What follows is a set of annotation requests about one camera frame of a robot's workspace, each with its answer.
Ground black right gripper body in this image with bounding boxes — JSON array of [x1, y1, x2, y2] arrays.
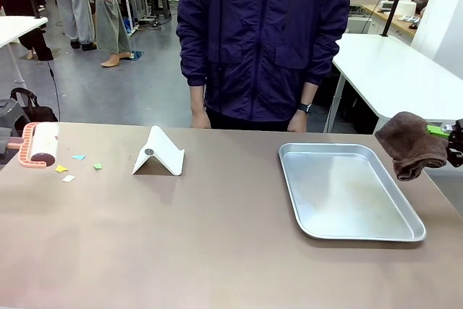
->
[[448, 118, 463, 153]]

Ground brown cloth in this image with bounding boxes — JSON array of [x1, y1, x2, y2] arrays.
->
[[375, 111, 449, 182]]

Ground pink lint roller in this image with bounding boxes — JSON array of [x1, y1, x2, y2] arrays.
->
[[6, 122, 61, 169]]

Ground person left forearm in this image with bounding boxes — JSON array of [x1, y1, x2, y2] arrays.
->
[[302, 82, 318, 106]]

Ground person right forearm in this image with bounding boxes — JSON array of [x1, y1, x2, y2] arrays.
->
[[190, 85, 207, 113]]

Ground person left hand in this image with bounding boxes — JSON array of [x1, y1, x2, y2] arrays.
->
[[287, 109, 308, 133]]

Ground person right hand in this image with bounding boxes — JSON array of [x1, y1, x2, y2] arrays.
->
[[190, 108, 212, 130]]

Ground grey plastic stool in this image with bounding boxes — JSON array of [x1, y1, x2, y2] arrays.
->
[[0, 98, 32, 137]]

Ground black bag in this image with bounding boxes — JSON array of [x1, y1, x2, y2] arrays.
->
[[9, 87, 59, 124]]

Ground large white table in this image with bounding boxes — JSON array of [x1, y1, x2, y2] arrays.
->
[[323, 33, 463, 135]]

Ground bystander in black trousers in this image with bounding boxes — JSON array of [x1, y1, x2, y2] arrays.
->
[[0, 0, 54, 62]]

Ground white side table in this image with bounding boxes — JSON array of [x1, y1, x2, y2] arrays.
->
[[0, 15, 49, 84]]

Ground silver metal tray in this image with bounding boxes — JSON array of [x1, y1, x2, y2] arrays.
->
[[278, 142, 427, 242]]

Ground wooden workbench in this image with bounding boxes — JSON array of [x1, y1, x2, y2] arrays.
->
[[361, 3, 417, 41]]

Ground bystander in grey trousers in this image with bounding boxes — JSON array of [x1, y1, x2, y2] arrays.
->
[[45, 0, 98, 51]]

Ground figure in red grey skirt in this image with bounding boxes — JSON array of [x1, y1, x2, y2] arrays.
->
[[90, 0, 133, 68]]

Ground white lint roller stand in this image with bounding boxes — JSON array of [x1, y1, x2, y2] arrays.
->
[[132, 124, 186, 177]]

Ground black trousers of person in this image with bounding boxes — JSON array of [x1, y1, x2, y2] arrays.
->
[[204, 104, 303, 132]]

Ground person in navy jacket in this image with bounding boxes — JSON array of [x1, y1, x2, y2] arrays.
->
[[176, 0, 355, 124]]

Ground thin black floor cable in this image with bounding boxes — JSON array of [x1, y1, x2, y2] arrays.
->
[[46, 61, 61, 122]]

